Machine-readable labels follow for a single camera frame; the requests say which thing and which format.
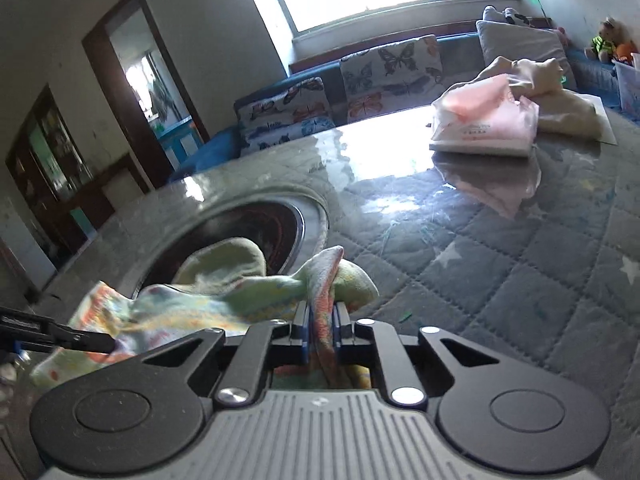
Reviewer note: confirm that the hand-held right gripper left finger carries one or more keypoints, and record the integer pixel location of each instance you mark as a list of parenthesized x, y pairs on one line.
[(303, 340)]

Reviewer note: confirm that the dark wooden cabinet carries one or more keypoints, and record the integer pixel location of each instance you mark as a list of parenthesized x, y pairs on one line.
[(55, 175)]

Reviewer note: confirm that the black and white plush toy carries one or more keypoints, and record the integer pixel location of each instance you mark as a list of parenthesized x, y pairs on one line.
[(505, 14)]

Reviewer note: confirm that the beige cloth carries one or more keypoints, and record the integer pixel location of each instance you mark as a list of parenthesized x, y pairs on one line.
[(550, 95)]

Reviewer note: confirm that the colourful printed garment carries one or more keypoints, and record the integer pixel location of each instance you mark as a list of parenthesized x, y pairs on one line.
[(200, 300)]

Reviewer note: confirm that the round metal basin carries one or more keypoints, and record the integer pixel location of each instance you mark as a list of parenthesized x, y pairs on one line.
[(260, 230)]

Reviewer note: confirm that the butterfly print cushion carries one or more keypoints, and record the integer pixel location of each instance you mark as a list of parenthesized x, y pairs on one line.
[(280, 136), (285, 102), (390, 75)]

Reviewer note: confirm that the blue sofa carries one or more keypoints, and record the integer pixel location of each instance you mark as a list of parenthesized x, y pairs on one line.
[(215, 152)]

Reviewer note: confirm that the blue and white cabinet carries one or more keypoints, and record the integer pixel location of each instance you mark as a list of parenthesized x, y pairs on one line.
[(180, 137)]

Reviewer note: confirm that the grey cushion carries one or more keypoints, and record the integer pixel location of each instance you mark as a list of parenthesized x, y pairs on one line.
[(520, 45)]

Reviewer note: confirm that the clear plastic storage box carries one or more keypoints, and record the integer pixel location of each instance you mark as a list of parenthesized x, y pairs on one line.
[(629, 82)]

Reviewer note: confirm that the dark wooden door frame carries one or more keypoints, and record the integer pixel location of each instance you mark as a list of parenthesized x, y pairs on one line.
[(95, 60)]

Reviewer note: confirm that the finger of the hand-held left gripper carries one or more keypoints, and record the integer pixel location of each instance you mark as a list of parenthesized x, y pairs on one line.
[(80, 340)]

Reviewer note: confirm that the pink tissue pack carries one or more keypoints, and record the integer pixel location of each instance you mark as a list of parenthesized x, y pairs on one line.
[(480, 122)]

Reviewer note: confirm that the teddy bear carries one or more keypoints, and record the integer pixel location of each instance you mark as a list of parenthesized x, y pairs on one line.
[(607, 37)]

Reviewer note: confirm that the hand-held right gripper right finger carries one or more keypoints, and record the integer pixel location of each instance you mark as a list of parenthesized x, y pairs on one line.
[(340, 340)]

